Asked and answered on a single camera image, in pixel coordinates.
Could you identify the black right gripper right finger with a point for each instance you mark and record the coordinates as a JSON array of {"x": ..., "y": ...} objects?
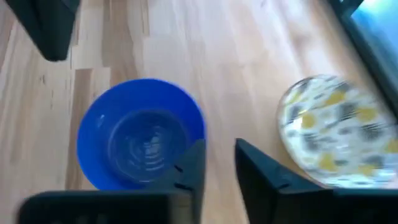
[{"x": 280, "y": 205}]

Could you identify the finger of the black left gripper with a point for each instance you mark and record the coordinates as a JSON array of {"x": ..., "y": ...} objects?
[{"x": 46, "y": 25}]

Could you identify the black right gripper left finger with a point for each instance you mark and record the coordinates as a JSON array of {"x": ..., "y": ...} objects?
[{"x": 124, "y": 208}]

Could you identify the purple plastic bowl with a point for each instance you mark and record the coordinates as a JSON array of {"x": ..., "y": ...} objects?
[{"x": 124, "y": 124}]

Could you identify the yellow pear-print ceramic bowl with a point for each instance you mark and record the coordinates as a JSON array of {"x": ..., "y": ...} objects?
[{"x": 335, "y": 130}]

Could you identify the black metal table frame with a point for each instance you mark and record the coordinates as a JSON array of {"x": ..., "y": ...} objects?
[{"x": 373, "y": 46}]

